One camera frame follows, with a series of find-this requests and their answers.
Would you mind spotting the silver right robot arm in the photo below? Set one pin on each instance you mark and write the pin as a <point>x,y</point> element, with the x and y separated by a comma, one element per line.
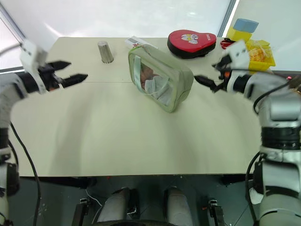
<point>279,113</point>

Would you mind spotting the orange packets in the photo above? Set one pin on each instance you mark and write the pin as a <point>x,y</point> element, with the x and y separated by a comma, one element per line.
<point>258,53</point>

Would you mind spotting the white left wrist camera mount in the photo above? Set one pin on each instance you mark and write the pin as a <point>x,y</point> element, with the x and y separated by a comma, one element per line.
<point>30,53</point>

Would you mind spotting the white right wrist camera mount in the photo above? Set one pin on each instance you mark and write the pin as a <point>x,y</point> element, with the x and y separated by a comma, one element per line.
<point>238,53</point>

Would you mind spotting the silver metal cup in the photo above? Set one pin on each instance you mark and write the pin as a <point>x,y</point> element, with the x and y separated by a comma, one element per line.
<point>105,51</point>

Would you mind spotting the green transparent toiletry bag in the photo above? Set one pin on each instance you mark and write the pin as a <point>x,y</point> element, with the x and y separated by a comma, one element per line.
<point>162,77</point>

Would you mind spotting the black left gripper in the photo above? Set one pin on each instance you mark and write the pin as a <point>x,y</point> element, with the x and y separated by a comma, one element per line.
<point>49,77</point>

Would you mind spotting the red scissors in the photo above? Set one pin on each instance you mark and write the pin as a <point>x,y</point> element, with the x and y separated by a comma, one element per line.
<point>227,43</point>

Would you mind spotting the grey rounded robot leg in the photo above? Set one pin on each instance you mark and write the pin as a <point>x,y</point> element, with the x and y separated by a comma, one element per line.
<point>179,204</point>
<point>115,204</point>

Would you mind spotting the grey window frame post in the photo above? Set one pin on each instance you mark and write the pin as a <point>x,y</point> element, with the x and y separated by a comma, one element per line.
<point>227,16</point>

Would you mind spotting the yellow plastic bin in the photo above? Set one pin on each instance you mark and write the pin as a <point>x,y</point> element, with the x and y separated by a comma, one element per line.
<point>261,63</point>

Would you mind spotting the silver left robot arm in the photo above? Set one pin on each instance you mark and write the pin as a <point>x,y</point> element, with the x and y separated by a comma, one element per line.
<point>6,94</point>

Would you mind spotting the white flat box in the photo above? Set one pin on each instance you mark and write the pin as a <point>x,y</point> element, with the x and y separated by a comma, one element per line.
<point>136,42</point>

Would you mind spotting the blue block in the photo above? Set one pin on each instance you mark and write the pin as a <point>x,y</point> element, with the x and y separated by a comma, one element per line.
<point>247,25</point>

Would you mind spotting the yellow box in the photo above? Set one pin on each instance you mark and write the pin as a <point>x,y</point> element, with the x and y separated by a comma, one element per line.
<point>238,35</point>

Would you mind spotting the black table frame bracket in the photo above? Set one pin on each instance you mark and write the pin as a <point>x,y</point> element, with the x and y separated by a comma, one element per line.
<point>215,210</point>
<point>81,212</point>

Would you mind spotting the red heart-shaped case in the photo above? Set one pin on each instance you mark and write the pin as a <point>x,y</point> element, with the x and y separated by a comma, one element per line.
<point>190,43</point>

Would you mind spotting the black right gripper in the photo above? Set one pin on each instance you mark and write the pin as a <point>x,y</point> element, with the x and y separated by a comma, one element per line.
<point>223,74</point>

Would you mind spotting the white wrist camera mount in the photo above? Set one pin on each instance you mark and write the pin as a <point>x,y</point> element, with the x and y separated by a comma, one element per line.
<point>238,53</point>
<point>30,53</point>

